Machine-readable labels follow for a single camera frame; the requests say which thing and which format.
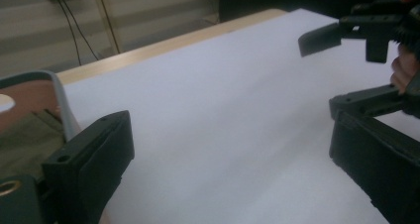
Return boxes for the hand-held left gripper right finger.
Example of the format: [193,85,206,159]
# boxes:
[329,110,420,224]

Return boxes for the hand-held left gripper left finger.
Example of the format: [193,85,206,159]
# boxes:
[41,110,136,224]

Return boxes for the white table cover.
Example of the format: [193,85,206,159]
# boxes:
[62,8,420,224]

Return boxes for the black power cable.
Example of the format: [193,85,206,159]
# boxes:
[49,0,82,66]
[54,0,100,61]

